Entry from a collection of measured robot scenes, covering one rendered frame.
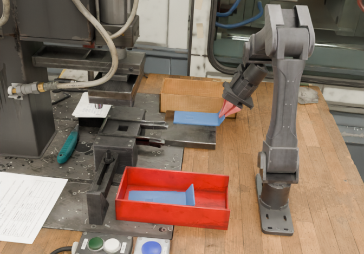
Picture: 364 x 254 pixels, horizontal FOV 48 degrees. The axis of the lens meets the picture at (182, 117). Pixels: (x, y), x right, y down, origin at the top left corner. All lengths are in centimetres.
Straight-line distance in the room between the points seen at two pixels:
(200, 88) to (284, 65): 55
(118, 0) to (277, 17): 34
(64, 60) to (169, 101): 42
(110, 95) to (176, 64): 74
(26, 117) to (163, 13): 74
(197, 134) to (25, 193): 49
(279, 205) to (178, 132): 38
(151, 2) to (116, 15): 68
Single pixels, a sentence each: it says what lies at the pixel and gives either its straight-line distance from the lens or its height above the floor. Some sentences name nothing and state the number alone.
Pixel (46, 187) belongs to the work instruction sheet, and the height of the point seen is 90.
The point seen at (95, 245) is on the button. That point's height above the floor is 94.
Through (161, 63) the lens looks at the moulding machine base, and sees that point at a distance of 165.
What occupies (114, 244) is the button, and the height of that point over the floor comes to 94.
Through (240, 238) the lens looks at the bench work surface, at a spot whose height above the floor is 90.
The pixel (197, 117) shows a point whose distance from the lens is 126.
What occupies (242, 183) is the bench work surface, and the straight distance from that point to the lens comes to 106.
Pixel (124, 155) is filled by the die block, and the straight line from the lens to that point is 103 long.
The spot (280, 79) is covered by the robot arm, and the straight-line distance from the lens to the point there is 90.
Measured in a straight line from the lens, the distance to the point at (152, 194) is 99.
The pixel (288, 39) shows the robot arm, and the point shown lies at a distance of 89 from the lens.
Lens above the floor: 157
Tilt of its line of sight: 31 degrees down
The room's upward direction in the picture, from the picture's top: 3 degrees clockwise
